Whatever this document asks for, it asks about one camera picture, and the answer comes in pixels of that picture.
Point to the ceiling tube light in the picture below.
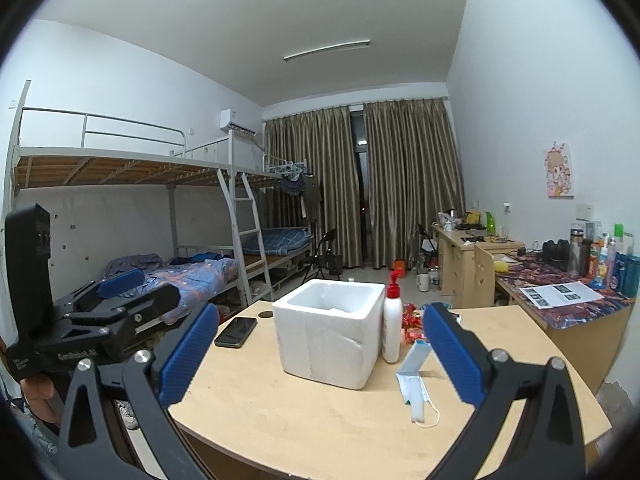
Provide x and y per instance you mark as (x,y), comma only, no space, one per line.
(340,46)

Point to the anime girl poster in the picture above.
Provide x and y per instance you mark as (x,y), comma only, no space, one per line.
(559,172)

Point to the white foam box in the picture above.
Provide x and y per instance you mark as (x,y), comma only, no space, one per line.
(330,331)

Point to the white red pump bottle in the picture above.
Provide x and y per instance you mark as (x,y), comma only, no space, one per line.
(392,320)

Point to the person's left hand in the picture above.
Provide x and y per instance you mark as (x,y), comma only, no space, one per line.
(39,391)

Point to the white air conditioner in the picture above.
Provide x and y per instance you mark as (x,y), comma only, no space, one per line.
(237,122)

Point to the toiletry bottles group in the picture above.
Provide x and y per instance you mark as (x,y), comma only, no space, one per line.
(613,264)

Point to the red snack packets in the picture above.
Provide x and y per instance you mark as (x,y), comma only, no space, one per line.
(412,328)

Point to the black smartphone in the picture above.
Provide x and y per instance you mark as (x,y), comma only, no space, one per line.
(236,332)

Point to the hanging dark clothes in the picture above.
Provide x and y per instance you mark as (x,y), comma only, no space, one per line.
(308,190)

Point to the blue plaid quilt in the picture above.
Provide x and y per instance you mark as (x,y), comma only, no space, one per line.
(196,282)

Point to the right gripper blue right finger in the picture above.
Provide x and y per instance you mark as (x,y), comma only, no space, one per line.
(459,351)

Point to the black folding chair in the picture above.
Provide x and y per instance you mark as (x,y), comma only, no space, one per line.
(324,261)

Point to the patterned cloth covered desk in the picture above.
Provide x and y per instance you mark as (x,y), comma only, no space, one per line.
(586,324)

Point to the wooden chair smiley back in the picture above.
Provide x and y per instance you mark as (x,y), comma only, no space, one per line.
(484,280)

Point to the printed paper sheet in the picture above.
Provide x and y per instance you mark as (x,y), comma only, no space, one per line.
(559,295)

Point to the green spray bottle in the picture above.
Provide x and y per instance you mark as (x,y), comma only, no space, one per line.
(492,228)

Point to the white metal bunk bed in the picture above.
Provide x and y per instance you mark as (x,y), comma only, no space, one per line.
(60,166)

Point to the light wooden desk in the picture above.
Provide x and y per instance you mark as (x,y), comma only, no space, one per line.
(456,263)

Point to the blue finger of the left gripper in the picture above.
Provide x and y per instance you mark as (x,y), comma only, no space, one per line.
(120,283)

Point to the black headphones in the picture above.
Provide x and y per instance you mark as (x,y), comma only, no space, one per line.
(555,254)

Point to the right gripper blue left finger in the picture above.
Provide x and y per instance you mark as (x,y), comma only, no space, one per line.
(179,366)

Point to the white mug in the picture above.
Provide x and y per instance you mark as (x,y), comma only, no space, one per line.
(423,282)

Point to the steel thermos bottle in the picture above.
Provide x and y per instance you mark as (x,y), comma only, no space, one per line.
(580,246)

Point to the orange box on floor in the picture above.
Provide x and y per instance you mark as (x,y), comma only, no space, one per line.
(400,268)

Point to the brown right curtain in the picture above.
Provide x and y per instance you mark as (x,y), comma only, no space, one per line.
(414,174)

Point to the brown curtain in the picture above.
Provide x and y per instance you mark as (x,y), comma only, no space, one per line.
(322,140)
(414,174)

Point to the blue face mask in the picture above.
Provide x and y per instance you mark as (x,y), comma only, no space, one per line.
(412,387)

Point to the brown left curtain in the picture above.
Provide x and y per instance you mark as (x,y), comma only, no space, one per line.
(322,140)

